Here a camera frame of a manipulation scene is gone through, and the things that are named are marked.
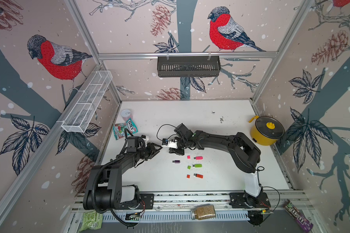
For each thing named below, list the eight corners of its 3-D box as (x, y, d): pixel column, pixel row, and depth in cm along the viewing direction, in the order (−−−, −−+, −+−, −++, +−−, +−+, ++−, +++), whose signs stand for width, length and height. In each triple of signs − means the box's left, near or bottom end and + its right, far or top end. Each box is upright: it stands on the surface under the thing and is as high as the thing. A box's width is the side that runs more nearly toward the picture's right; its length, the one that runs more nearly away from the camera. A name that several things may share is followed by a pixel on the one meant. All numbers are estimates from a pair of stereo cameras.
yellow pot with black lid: (252, 146, 96) (261, 136, 85) (244, 124, 108) (251, 112, 97) (277, 146, 96) (290, 135, 85) (266, 124, 108) (276, 112, 97)
